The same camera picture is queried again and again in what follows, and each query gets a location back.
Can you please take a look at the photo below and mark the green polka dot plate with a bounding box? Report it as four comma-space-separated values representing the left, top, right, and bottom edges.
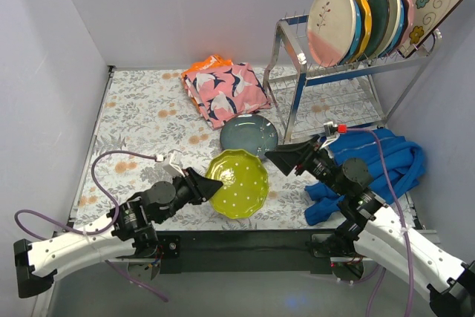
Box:
206, 149, 269, 219

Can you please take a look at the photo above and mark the cream and pink plate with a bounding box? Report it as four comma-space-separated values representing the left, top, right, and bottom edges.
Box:
307, 0, 356, 68

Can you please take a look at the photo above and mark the blue polka dot plate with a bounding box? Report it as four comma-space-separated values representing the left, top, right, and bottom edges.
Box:
339, 0, 361, 65

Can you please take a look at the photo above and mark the yellow polka dot plate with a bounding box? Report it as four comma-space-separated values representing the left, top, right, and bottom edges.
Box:
350, 0, 373, 62

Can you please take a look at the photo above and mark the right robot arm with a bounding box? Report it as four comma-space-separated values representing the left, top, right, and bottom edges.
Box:
265, 139, 474, 316

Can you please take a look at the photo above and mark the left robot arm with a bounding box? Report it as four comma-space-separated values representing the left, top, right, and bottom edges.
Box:
13, 168, 223, 298

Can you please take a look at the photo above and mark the steel dish rack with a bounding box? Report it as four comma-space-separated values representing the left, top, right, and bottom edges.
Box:
263, 14, 442, 143

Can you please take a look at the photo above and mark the cream rimmed plate in rack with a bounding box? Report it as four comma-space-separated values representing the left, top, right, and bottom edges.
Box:
376, 0, 402, 57

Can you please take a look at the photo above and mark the dark teal plate in rack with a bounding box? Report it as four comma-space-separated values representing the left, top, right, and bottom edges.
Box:
360, 0, 389, 60

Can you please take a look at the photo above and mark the light blue plate in rack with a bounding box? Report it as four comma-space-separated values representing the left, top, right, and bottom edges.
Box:
385, 1, 405, 55

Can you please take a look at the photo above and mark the pink plate in rack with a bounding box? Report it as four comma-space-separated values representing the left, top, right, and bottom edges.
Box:
395, 0, 415, 49

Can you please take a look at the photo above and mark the dark teal plate on table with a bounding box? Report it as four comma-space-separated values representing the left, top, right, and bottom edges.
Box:
220, 114, 279, 160

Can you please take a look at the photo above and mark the blue cloth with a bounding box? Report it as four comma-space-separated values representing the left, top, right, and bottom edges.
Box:
304, 128, 425, 226

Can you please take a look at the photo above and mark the pink bird print cloth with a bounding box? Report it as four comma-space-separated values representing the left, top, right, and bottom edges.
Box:
184, 62, 271, 129

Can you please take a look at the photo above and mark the orange cloth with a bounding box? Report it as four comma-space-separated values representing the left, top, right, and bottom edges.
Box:
181, 54, 233, 82

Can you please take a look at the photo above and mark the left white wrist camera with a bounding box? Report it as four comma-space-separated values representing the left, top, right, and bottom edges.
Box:
155, 150, 184, 177

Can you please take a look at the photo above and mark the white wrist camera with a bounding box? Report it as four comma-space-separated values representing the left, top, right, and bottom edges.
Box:
155, 150, 184, 177
321, 121, 347, 148

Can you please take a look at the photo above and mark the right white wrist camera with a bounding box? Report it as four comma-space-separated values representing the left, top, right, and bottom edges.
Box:
321, 121, 347, 148

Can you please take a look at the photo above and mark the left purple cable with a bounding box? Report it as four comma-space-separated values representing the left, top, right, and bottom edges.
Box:
14, 149, 170, 302

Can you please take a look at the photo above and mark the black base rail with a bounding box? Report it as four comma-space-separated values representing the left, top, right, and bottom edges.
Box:
125, 228, 372, 275

